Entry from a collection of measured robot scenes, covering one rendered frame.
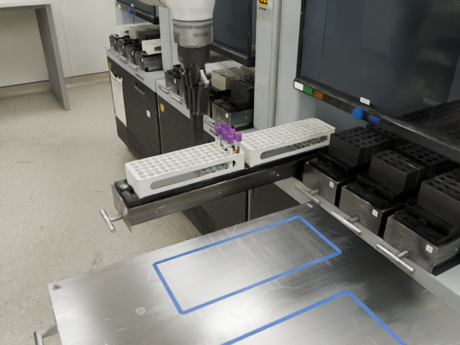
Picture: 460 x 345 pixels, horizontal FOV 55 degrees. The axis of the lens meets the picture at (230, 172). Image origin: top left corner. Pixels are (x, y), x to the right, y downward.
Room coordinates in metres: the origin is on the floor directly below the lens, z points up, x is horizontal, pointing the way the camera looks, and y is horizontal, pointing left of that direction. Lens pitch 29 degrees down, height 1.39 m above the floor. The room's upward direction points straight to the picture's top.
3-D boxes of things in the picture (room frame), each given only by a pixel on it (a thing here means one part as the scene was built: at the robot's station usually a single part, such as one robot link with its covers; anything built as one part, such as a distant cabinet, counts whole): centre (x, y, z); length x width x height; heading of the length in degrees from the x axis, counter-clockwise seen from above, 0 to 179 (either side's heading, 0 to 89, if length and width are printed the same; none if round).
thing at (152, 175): (1.01, 0.11, 0.83); 0.30 x 0.10 x 0.06; 120
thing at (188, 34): (1.03, 0.08, 1.18); 0.09 x 0.09 x 0.06
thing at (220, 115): (1.68, -0.24, 0.78); 0.73 x 0.14 x 0.09; 120
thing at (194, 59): (1.03, 0.08, 1.10); 0.08 x 0.07 x 0.09; 30
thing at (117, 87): (2.68, 0.72, 0.43); 0.27 x 0.02 x 0.36; 30
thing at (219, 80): (1.69, 0.04, 0.85); 0.12 x 0.02 x 0.06; 31
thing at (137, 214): (1.08, 0.00, 0.78); 0.73 x 0.14 x 0.09; 120
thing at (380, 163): (0.95, -0.39, 0.85); 0.12 x 0.02 x 0.06; 29
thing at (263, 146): (1.17, -0.16, 0.83); 0.30 x 0.10 x 0.06; 120
